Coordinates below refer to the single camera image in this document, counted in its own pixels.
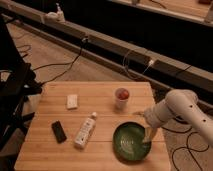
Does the black floor cable left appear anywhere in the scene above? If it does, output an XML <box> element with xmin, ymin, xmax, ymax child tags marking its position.
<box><xmin>16</xmin><ymin>36</ymin><xmax>88</xmax><ymax>84</ymax></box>

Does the black cable under arm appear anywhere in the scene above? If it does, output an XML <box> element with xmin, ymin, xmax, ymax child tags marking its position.
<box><xmin>169</xmin><ymin>116</ymin><xmax>213</xmax><ymax>171</ymax></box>

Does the red ball in cup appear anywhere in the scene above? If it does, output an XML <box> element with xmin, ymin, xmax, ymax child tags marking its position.
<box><xmin>118</xmin><ymin>90</ymin><xmax>129</xmax><ymax>100</ymax></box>

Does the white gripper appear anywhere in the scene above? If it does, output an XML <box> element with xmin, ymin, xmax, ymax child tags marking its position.
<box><xmin>143</xmin><ymin>103</ymin><xmax>170</xmax><ymax>143</ymax></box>

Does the green ceramic bowl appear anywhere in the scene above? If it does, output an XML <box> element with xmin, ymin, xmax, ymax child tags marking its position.
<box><xmin>112</xmin><ymin>122</ymin><xmax>151</xmax><ymax>162</ymax></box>

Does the white device on rail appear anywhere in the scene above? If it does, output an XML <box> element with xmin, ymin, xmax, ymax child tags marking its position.
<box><xmin>45</xmin><ymin>4</ymin><xmax>65</xmax><ymax>22</ymax></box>

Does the black stand at left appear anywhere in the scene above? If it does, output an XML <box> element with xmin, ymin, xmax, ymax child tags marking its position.
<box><xmin>0</xmin><ymin>14</ymin><xmax>42</xmax><ymax>152</ymax></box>

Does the white plastic bottle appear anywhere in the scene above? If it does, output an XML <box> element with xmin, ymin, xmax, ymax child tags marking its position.
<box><xmin>74</xmin><ymin>112</ymin><xmax>97</xmax><ymax>149</ymax></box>

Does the white cable on rail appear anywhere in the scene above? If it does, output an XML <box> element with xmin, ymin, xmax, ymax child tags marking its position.
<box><xmin>121</xmin><ymin>49</ymin><xmax>156</xmax><ymax>81</ymax></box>

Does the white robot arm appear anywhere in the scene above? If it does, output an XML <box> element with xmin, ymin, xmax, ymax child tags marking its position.
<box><xmin>142</xmin><ymin>89</ymin><xmax>213</xmax><ymax>148</ymax></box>

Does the black phone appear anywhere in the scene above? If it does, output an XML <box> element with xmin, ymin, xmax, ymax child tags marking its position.
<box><xmin>51</xmin><ymin>121</ymin><xmax>67</xmax><ymax>143</ymax></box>

